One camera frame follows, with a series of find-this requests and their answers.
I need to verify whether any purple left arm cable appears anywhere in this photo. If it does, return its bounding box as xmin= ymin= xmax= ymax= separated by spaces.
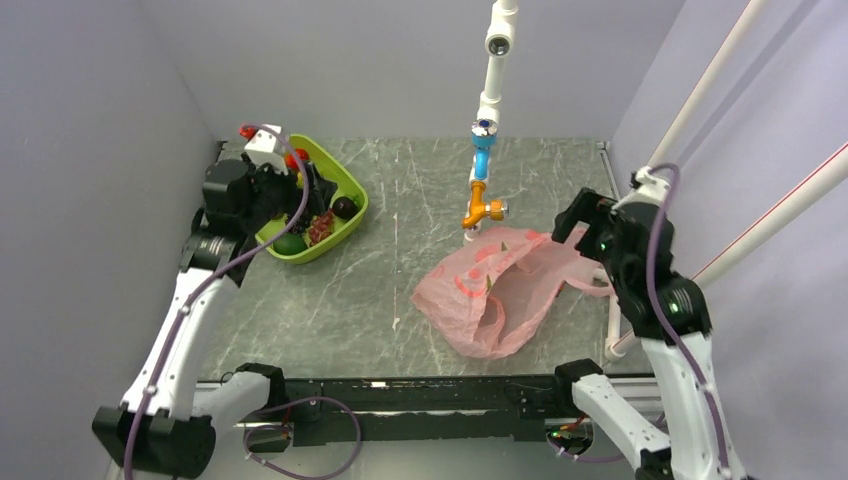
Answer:
xmin=123 ymin=123 xmax=313 ymax=480

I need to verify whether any white diagonal pole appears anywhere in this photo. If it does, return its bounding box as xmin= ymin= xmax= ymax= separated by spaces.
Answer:
xmin=647 ymin=0 xmax=766 ymax=168

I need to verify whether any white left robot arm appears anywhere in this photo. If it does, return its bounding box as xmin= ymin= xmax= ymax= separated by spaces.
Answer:
xmin=92 ymin=157 xmax=336 ymax=479

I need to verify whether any white PVC pipe frame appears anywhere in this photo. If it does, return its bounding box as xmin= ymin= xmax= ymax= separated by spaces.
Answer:
xmin=437 ymin=1 xmax=612 ymax=359

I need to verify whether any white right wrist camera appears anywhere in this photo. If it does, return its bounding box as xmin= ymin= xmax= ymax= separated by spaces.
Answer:
xmin=613 ymin=166 xmax=671 ymax=210

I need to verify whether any green plastic tray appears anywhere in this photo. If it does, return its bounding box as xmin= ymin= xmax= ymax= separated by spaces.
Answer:
xmin=266 ymin=134 xmax=369 ymax=265

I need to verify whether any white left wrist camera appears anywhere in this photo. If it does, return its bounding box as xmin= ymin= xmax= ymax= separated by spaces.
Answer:
xmin=239 ymin=124 xmax=289 ymax=174

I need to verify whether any white pole with red stripe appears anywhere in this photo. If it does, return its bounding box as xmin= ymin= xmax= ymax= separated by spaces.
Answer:
xmin=693 ymin=144 xmax=847 ymax=288

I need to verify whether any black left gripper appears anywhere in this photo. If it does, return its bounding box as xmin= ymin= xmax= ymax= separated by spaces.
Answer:
xmin=241 ymin=153 xmax=337 ymax=233

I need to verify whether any dark fake grape bunch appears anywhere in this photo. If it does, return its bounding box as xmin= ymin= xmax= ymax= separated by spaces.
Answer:
xmin=288 ymin=213 xmax=312 ymax=236

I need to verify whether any dark purple fake plum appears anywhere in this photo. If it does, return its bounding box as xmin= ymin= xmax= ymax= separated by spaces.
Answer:
xmin=331 ymin=196 xmax=360 ymax=221

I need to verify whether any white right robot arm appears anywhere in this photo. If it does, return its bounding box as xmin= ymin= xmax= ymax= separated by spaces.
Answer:
xmin=550 ymin=188 xmax=748 ymax=479

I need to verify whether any red fake tomato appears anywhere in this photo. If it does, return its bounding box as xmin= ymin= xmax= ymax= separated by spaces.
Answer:
xmin=284 ymin=148 xmax=310 ymax=171

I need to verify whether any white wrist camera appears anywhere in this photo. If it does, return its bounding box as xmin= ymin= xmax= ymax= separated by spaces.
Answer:
xmin=613 ymin=166 xmax=671 ymax=210
xmin=239 ymin=124 xmax=289 ymax=174

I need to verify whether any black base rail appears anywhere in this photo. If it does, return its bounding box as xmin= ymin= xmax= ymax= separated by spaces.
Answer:
xmin=243 ymin=374 xmax=581 ymax=447

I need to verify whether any green fake fruit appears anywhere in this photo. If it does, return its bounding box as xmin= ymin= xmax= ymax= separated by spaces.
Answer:
xmin=271 ymin=233 xmax=308 ymax=256

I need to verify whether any blue and orange faucet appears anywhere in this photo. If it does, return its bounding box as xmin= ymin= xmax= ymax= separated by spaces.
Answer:
xmin=462 ymin=118 xmax=509 ymax=231

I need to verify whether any pink plastic bag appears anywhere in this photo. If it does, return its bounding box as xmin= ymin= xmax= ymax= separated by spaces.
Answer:
xmin=411 ymin=227 xmax=614 ymax=359

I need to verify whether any red fake grape bunch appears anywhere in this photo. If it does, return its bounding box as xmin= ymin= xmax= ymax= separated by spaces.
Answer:
xmin=306 ymin=210 xmax=335 ymax=247

